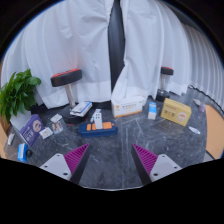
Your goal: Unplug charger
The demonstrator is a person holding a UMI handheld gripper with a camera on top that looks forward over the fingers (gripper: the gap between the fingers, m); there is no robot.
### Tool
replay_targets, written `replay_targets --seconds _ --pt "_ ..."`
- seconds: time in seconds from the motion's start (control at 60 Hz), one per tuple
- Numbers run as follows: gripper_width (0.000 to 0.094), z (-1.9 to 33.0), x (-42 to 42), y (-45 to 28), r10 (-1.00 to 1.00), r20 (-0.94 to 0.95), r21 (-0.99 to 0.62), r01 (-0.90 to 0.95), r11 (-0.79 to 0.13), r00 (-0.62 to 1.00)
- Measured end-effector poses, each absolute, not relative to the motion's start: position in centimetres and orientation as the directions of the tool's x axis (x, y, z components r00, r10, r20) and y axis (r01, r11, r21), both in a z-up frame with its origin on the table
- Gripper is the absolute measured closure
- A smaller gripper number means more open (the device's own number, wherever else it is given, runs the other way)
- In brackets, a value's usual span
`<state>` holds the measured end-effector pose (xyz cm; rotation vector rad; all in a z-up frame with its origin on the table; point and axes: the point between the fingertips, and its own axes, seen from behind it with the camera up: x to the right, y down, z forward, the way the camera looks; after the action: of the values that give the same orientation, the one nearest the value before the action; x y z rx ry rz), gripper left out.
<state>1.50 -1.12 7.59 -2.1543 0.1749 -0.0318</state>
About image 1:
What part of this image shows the pleated white curtain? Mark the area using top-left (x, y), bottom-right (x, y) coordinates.
top-left (181, 23), bottom-right (224, 112)

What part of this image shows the small blue box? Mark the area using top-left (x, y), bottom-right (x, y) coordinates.
top-left (16, 142), bottom-right (29, 164)

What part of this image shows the small blue and white carton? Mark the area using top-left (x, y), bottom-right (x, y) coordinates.
top-left (147, 101), bottom-right (158, 121)

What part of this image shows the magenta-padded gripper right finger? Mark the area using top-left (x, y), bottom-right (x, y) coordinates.
top-left (130, 143), bottom-right (183, 186)

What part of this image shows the purple box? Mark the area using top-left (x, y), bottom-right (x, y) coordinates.
top-left (19, 113), bottom-right (46, 147)

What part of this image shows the small white packet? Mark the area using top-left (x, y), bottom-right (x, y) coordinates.
top-left (49, 113), bottom-right (64, 123)
top-left (38, 126), bottom-right (55, 140)

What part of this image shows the small white pack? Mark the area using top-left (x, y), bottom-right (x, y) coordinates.
top-left (6, 132), bottom-right (16, 146)

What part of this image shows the white and orange tissue box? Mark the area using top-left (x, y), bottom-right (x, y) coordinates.
top-left (111, 95), bottom-right (146, 119)

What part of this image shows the small clear packet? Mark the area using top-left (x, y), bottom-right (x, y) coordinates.
top-left (51, 121), bottom-right (65, 135)

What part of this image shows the black and red bar stool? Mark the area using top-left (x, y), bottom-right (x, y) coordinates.
top-left (50, 68), bottom-right (88, 126)
top-left (155, 66), bottom-right (175, 102)

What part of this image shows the flat blue and white box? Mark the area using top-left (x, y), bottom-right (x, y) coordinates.
top-left (69, 101), bottom-right (94, 118)

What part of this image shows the small white tube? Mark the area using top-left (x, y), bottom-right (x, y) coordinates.
top-left (188, 125), bottom-right (202, 136)

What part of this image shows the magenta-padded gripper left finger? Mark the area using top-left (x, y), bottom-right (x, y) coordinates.
top-left (39, 143), bottom-right (92, 186)

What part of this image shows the yellow cardboard box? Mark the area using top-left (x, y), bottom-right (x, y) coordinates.
top-left (160, 97), bottom-right (193, 127)

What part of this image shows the green potted plant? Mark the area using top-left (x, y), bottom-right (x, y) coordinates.
top-left (0, 68), bottom-right (43, 132)

